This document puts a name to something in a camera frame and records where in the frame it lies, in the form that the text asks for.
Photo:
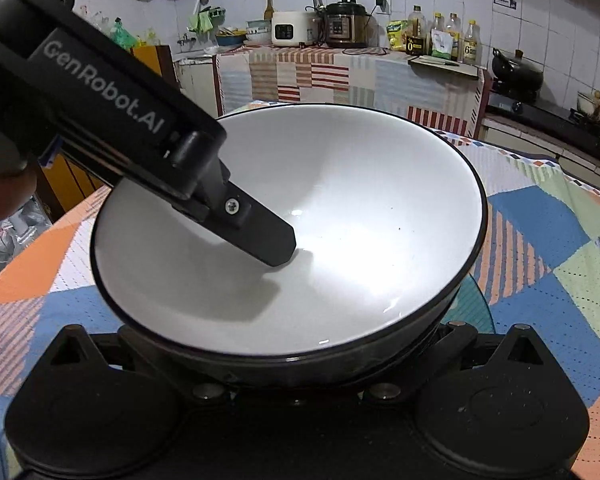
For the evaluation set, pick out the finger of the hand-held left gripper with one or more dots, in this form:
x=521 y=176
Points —
x=260 y=235

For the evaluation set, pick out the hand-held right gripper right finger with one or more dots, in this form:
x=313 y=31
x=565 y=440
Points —
x=485 y=350

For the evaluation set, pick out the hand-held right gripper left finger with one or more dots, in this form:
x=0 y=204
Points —
x=105 y=352

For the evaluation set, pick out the white bowl dark rim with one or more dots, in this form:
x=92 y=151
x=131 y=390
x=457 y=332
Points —
x=355 y=235

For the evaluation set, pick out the stack of small bowls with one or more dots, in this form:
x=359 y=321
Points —
x=258 y=32

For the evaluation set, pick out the person's left hand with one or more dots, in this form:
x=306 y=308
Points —
x=2 y=200

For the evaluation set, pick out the green plastic bag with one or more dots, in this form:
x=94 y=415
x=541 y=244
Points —
x=124 y=35

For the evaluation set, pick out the green hanging cloth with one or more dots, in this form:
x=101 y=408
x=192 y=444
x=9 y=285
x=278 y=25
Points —
x=205 y=20

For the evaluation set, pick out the blue basin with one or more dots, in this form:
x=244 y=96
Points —
x=230 y=38

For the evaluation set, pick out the colourful patchwork tablecloth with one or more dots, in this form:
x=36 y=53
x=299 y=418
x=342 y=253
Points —
x=530 y=220

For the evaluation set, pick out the striped patchwork counter cloth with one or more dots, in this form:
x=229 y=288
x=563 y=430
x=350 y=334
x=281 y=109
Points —
x=330 y=70

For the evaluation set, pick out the white rice cooker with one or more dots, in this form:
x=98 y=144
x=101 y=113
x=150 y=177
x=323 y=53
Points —
x=295 y=30

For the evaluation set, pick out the white lower cabinet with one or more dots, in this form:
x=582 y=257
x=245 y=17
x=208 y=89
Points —
x=520 y=142

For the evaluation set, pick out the black pressure cooker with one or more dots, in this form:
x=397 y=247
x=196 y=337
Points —
x=345 y=25

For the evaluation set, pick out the yellow food packet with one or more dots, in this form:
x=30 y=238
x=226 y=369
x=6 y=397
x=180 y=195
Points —
x=397 y=35

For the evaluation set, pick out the black gas stove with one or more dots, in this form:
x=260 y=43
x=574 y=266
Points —
x=555 y=115

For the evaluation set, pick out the cutting board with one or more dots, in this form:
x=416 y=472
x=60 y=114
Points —
x=445 y=71

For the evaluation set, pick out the kitchen knife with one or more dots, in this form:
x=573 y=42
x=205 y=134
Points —
x=445 y=63

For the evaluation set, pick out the dark sauce bottle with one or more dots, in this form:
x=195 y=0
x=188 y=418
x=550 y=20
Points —
x=417 y=35

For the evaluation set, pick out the oil bottles on counter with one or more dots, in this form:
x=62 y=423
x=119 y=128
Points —
x=439 y=40

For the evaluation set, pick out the floral ceramic pot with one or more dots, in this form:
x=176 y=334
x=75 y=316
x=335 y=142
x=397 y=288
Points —
x=592 y=107

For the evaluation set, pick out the black wok with lid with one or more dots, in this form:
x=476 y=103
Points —
x=517 y=72

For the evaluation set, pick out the clear oil bottle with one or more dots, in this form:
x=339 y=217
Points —
x=455 y=30

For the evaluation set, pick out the yellow oil bottle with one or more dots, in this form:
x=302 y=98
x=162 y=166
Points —
x=471 y=45

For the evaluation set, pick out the wall power outlet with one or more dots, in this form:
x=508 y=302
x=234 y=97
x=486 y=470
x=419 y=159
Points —
x=382 y=5

